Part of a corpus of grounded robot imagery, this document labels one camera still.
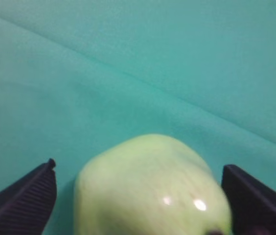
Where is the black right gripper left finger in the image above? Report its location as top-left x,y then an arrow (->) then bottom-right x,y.
0,159 -> 57,235

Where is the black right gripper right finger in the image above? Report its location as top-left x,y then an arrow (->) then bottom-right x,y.
221,164 -> 276,235

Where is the green pear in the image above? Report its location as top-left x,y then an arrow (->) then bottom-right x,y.
73,134 -> 232,235

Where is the green tablecloth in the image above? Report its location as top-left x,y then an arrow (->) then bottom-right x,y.
0,0 -> 276,235

